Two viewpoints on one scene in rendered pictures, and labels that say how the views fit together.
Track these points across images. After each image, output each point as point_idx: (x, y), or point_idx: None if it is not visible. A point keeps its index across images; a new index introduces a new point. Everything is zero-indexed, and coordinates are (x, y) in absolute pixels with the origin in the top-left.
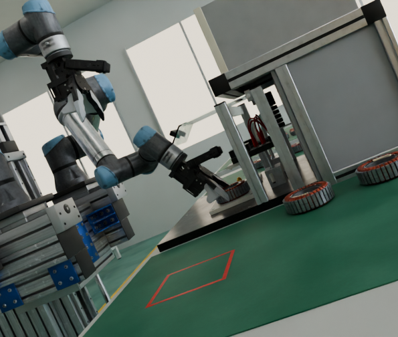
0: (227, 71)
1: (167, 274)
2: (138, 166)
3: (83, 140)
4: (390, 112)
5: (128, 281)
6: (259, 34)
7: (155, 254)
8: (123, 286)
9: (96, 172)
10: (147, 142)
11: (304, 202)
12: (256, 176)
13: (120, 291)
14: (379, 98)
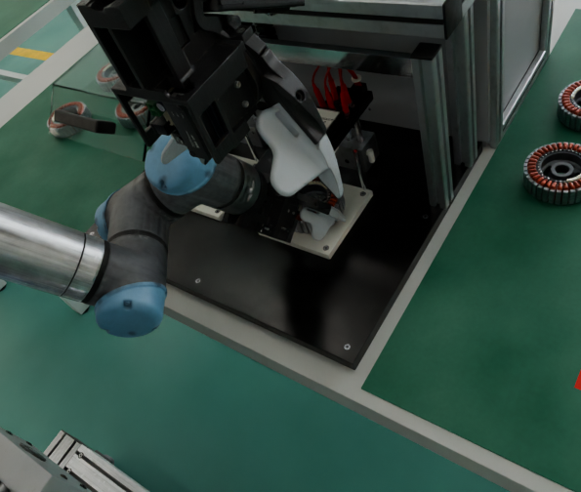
0: None
1: (569, 387)
2: (168, 237)
3: None
4: (533, 23)
5: (474, 450)
6: None
7: (351, 379)
8: (491, 464)
9: (132, 309)
10: (213, 173)
11: None
12: (450, 167)
13: (522, 473)
14: (532, 5)
